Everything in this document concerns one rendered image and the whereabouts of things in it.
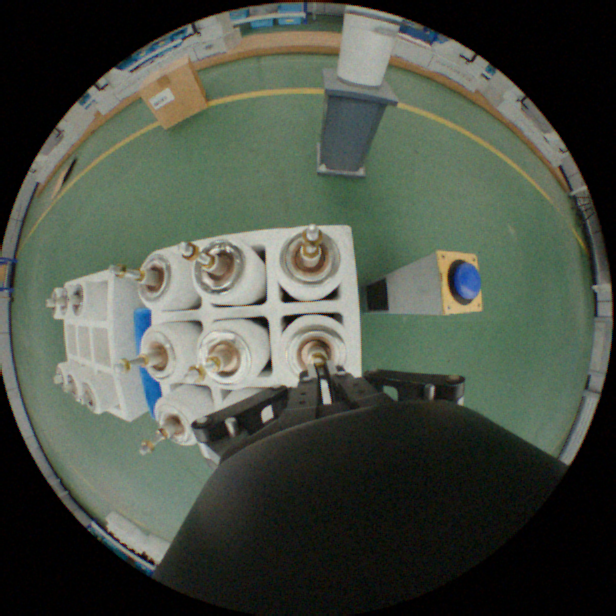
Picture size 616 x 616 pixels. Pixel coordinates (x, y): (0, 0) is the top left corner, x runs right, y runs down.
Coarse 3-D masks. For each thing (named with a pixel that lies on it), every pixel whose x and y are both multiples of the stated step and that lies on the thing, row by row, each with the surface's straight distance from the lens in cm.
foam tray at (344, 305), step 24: (264, 240) 34; (336, 288) 36; (168, 312) 40; (192, 312) 36; (216, 312) 34; (240, 312) 33; (264, 312) 31; (288, 312) 31; (312, 312) 31; (336, 312) 35; (360, 360) 33; (168, 384) 43; (264, 384) 34; (288, 384) 33; (216, 408) 39
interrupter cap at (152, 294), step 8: (152, 256) 34; (160, 256) 33; (144, 264) 35; (152, 264) 34; (160, 264) 33; (168, 264) 31; (160, 272) 33; (168, 272) 31; (160, 280) 32; (168, 280) 31; (144, 288) 34; (152, 288) 33; (160, 288) 32; (168, 288) 31; (144, 296) 34; (152, 296) 33; (160, 296) 31
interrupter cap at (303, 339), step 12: (312, 324) 23; (300, 336) 24; (312, 336) 24; (324, 336) 24; (336, 336) 24; (288, 348) 24; (300, 348) 24; (324, 348) 24; (336, 348) 24; (288, 360) 24; (300, 360) 24; (336, 360) 24
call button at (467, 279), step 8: (464, 264) 24; (472, 264) 25; (456, 272) 24; (464, 272) 24; (472, 272) 25; (456, 280) 23; (464, 280) 23; (472, 280) 24; (480, 280) 26; (456, 288) 24; (464, 288) 23; (472, 288) 24; (480, 288) 25; (464, 296) 24; (472, 296) 24
